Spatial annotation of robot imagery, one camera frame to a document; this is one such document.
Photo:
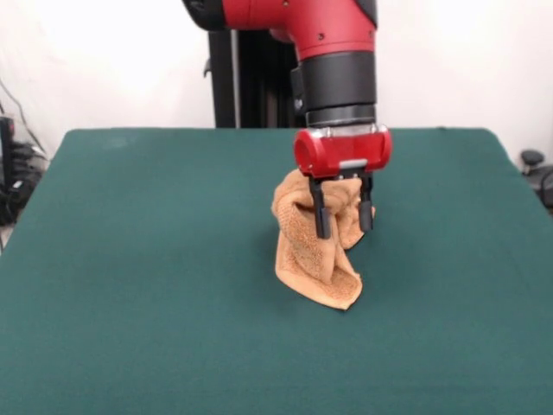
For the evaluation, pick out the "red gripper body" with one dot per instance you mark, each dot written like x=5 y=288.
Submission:
x=345 y=151

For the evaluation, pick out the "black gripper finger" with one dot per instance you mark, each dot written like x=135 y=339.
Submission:
x=366 y=207
x=320 y=212

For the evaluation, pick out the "orange terry towel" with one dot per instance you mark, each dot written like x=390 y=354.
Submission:
x=302 y=250

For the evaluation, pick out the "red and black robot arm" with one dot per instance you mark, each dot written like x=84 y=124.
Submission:
x=332 y=52

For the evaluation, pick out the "dark green table cloth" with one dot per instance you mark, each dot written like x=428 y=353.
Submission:
x=129 y=259

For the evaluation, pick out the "black electronics box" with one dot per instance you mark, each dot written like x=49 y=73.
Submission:
x=6 y=138

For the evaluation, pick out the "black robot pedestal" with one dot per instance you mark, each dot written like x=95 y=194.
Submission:
x=259 y=86

